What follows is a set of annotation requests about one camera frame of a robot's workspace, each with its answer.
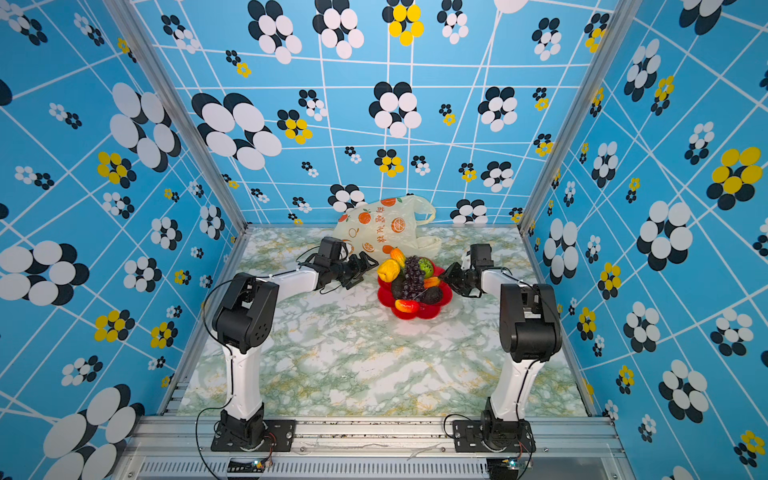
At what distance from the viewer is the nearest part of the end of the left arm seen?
83cm

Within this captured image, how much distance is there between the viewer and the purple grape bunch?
95 cm

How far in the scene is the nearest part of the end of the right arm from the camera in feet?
2.54
